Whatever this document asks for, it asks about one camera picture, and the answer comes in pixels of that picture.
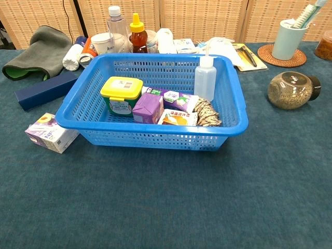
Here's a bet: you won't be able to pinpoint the snack packet with orange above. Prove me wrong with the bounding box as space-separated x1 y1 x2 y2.
157 108 199 127

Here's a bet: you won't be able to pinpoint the small purple carton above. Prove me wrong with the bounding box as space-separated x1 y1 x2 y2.
132 92 164 125

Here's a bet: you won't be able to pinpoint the purple white tube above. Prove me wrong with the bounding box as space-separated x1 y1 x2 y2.
141 86 200 114

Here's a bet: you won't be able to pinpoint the bundle of twine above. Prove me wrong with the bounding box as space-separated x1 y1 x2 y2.
193 98 223 127

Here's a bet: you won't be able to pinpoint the green tub yellow lid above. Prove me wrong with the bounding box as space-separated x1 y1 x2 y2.
100 76 144 117

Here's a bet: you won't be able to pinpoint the blue plastic basket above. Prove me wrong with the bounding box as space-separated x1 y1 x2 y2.
54 53 249 152

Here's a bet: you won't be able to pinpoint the white squeeze wash bottle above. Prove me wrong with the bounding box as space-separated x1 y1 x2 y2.
193 40 219 102

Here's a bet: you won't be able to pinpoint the teal table cloth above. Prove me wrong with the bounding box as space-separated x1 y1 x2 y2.
0 42 332 249

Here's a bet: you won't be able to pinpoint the small white blue box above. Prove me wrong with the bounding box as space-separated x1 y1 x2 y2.
173 38 197 54

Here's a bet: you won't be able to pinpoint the clear round clip container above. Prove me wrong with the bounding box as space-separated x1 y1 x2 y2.
145 30 159 54

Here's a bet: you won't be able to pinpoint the honey bottle yellow cap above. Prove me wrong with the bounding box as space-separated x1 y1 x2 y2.
129 12 148 54

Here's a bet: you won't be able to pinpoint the white plastic bag pack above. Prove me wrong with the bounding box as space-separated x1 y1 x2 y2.
198 37 243 67

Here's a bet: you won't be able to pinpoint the white paper cup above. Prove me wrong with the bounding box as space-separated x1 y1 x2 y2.
90 32 116 55

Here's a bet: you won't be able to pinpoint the razor in yellow pack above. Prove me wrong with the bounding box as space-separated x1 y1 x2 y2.
232 43 268 73

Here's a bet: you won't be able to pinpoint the clear plastic water bottle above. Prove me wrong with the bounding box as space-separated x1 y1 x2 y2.
106 5 132 54

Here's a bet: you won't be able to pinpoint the orange drink can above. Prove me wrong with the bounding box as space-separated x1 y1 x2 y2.
79 37 99 68

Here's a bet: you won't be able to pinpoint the bamboo folding screen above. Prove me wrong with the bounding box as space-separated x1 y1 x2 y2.
0 0 332 50

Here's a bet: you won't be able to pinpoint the white blue cylinder bottle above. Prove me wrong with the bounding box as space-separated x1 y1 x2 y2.
62 36 88 72

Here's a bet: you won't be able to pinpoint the purple white plum carton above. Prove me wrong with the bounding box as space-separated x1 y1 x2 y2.
24 113 80 154

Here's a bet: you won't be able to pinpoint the round woven coaster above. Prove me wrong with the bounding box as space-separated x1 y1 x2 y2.
257 44 307 68

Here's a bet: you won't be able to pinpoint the round glass jar black lid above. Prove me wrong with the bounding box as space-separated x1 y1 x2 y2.
267 71 322 110

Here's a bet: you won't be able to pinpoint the dark blue long box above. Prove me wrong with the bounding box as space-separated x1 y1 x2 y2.
14 71 79 112

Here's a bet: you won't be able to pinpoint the grey green towel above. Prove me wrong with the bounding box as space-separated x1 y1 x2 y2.
2 25 73 81

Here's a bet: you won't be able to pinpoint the light blue cup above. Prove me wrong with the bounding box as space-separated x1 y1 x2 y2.
271 19 310 61

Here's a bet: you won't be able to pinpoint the white ridged brush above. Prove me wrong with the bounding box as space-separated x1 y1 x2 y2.
292 4 316 29

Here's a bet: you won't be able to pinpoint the amber jar brown contents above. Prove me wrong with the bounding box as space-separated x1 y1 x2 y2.
314 30 332 62

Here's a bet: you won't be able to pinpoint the teal toothbrush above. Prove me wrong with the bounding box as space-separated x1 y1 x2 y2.
303 0 329 28

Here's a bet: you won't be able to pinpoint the thin black hanging cable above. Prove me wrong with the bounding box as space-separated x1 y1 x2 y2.
63 0 72 42

